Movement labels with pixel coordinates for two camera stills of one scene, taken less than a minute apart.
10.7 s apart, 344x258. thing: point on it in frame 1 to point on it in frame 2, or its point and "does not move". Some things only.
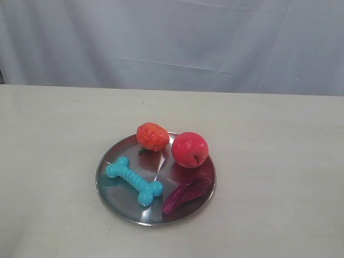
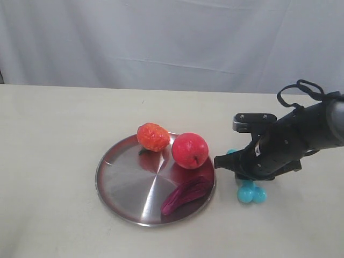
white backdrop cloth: (271, 47) does not move
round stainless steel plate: (122, 201) does not move
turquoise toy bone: (146, 191) to (248, 191)
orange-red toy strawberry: (152, 136) does not move
